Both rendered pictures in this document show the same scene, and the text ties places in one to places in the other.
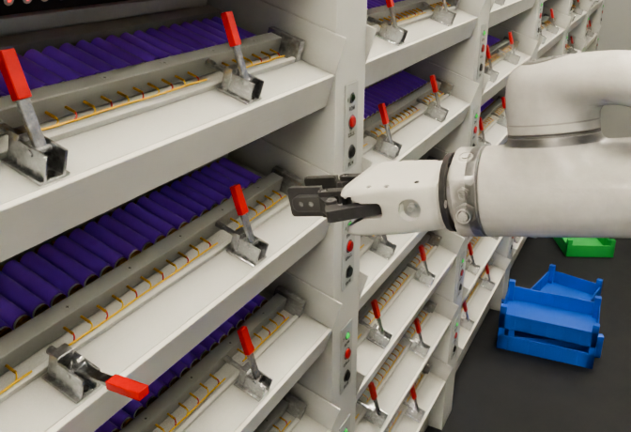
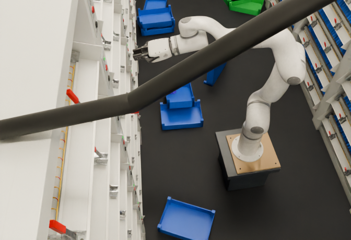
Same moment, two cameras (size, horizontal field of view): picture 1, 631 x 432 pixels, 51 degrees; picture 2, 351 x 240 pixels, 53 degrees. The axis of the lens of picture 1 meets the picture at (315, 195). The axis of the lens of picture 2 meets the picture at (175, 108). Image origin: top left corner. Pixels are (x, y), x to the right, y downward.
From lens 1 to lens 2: 1.05 m
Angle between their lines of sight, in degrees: 39
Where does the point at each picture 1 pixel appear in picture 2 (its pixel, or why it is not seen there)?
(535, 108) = (187, 32)
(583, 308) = (165, 10)
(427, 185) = (168, 49)
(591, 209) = (199, 47)
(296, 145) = not seen: hidden behind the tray
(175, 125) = (115, 58)
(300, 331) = not seen: hidden behind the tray
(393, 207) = (162, 56)
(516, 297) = (141, 13)
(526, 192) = (188, 47)
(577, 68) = (194, 25)
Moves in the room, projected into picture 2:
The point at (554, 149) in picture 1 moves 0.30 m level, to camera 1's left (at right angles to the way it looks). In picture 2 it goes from (191, 38) to (129, 67)
